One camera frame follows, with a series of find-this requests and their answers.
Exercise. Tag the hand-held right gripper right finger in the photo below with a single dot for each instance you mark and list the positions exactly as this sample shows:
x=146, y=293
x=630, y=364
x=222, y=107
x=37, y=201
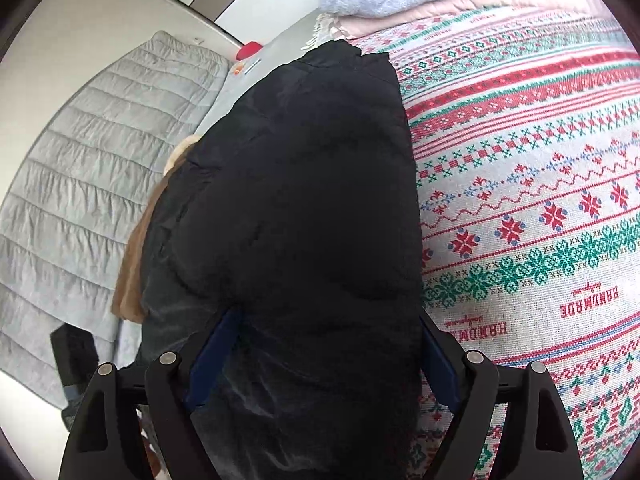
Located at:
x=440, y=365

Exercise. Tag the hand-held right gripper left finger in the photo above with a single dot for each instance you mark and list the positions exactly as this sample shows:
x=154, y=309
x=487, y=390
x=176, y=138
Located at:
x=215, y=360

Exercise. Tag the brown folded fleece garment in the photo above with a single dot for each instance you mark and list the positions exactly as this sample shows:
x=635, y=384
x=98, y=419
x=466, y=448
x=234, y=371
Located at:
x=132, y=280

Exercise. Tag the red object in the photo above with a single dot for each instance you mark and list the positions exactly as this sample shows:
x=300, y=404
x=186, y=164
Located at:
x=248, y=50

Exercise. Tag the grey plush bedspread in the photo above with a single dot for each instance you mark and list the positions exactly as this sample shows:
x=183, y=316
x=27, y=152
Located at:
x=260, y=90

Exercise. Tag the patterned knit blanket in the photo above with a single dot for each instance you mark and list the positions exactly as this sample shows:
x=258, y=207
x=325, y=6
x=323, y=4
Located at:
x=525, y=160

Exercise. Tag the grey quilted duvet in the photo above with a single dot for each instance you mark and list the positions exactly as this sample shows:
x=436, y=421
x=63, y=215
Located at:
x=90, y=185

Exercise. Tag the pale pink cloth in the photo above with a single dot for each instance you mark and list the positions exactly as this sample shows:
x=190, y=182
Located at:
x=475, y=7

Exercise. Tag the black puffer jacket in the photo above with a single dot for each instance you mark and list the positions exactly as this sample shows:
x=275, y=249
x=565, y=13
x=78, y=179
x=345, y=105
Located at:
x=300, y=210

